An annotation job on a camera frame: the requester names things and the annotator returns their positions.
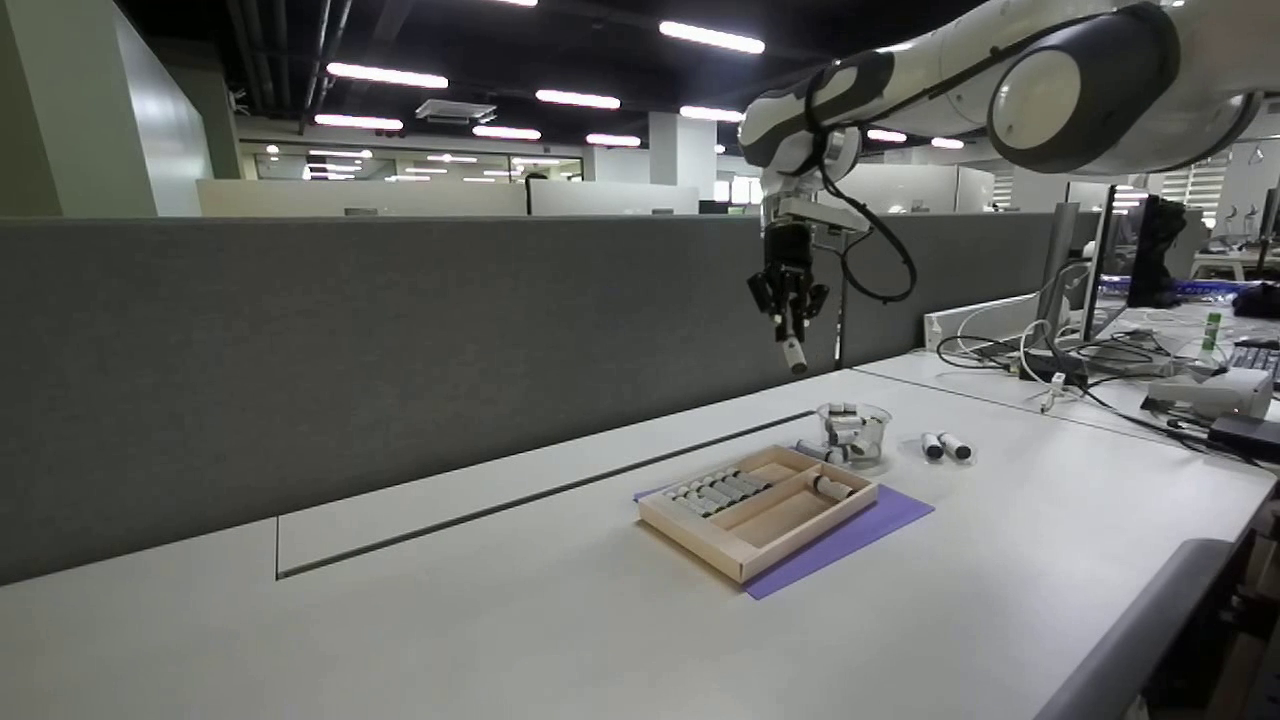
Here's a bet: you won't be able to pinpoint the wide grey desk partition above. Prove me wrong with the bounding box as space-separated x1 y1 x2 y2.
0 217 849 589

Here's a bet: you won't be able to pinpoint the narrow grey desk partition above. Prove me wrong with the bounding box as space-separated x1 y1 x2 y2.
842 211 1064 373

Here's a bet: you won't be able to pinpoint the black flat device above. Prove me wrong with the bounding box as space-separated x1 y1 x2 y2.
1209 413 1280 462

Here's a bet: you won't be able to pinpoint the ceiling air conditioner unit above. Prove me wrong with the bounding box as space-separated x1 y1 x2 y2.
412 94 501 133

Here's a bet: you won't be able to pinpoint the purple mat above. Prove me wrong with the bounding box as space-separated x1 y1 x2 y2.
742 443 942 602

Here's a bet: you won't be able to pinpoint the light wooden divided tray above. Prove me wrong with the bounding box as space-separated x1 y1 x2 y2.
634 443 886 589

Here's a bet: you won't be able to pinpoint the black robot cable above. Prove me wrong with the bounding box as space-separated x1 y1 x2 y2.
819 176 925 309

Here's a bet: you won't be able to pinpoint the black computer monitor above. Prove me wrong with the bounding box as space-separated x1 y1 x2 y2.
1129 191 1212 311

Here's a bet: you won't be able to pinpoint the white desktop device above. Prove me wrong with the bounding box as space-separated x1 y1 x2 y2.
1140 366 1280 428

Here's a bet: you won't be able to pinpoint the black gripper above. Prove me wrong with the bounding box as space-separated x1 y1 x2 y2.
746 219 834 375

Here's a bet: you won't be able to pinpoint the white power strip box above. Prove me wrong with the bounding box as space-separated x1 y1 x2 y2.
921 293 1047 358

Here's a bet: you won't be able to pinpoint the tangled desk cables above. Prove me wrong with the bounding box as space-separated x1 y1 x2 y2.
931 311 1212 413

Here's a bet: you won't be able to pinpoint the white background cubicle partition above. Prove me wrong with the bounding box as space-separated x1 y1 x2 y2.
196 176 704 223

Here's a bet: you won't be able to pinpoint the silver computer monitor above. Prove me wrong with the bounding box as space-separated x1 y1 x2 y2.
1036 176 1122 353

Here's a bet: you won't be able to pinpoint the small green-label bottle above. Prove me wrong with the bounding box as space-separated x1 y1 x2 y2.
1196 309 1233 375

